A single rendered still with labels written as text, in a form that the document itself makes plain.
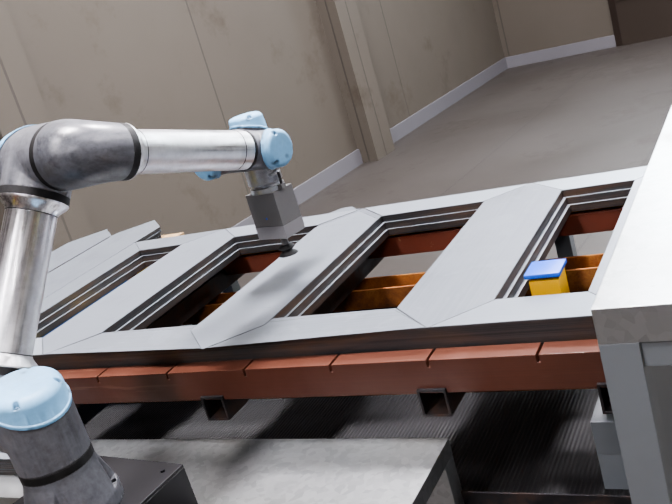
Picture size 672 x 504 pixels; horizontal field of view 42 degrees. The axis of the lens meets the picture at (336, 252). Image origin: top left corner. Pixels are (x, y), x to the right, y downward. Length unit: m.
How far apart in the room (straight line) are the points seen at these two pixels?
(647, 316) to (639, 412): 0.11
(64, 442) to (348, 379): 0.47
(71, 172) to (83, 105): 3.59
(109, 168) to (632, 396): 0.88
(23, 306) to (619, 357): 0.95
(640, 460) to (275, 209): 1.07
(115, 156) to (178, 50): 4.21
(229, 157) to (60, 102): 3.38
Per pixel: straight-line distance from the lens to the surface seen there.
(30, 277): 1.50
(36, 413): 1.36
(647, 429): 0.97
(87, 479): 1.41
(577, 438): 1.65
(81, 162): 1.43
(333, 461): 1.51
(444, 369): 1.41
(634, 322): 0.91
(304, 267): 1.91
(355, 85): 6.91
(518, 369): 1.37
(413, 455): 1.46
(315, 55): 6.78
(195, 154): 1.54
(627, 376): 0.94
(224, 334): 1.67
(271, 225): 1.87
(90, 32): 5.18
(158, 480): 1.46
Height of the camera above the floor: 1.43
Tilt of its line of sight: 17 degrees down
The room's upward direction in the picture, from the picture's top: 17 degrees counter-clockwise
